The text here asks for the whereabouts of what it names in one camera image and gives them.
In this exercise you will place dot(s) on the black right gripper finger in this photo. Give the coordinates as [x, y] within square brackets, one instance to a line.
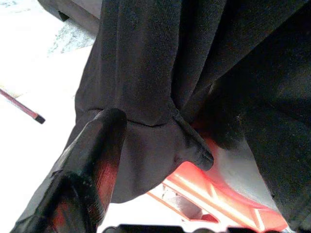
[97, 150]

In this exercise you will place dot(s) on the black shirt with red trim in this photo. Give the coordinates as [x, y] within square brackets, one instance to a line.
[158, 72]

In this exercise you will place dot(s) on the dark red rod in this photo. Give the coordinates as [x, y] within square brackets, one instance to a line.
[24, 108]

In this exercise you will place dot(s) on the red plastic stool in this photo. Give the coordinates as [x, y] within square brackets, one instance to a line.
[194, 184]

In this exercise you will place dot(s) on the brown fabric sofa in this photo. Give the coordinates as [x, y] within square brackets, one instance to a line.
[80, 14]

